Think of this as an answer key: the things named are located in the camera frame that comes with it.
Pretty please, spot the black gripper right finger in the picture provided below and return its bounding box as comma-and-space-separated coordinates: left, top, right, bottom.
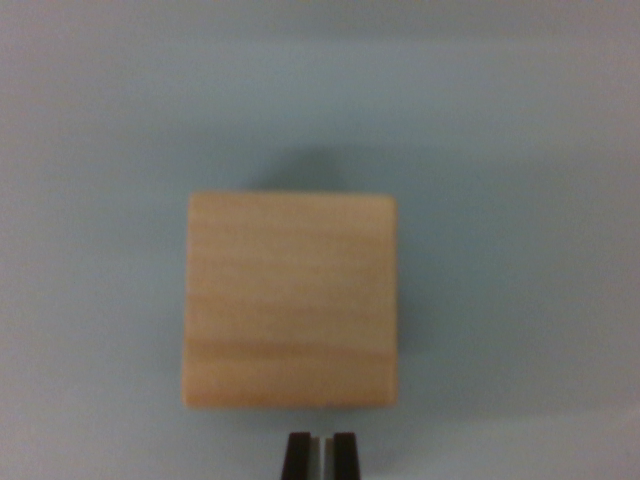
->
323, 432, 363, 480

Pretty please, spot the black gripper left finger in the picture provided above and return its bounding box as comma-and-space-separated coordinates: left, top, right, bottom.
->
281, 432, 322, 480

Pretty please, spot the light wooden cube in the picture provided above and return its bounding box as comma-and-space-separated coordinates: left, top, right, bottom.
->
181, 191, 400, 411

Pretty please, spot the pale blue plastic bin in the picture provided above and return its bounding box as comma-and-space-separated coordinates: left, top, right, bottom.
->
0, 0, 640, 480

